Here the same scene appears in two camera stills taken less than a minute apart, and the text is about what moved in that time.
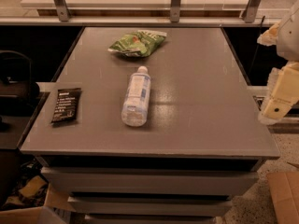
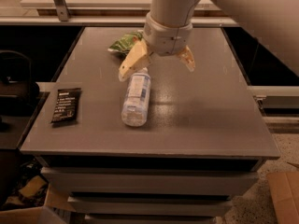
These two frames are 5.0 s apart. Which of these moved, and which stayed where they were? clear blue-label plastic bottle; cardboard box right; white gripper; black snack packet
Moved: white gripper
Stayed: clear blue-label plastic bottle; black snack packet; cardboard box right
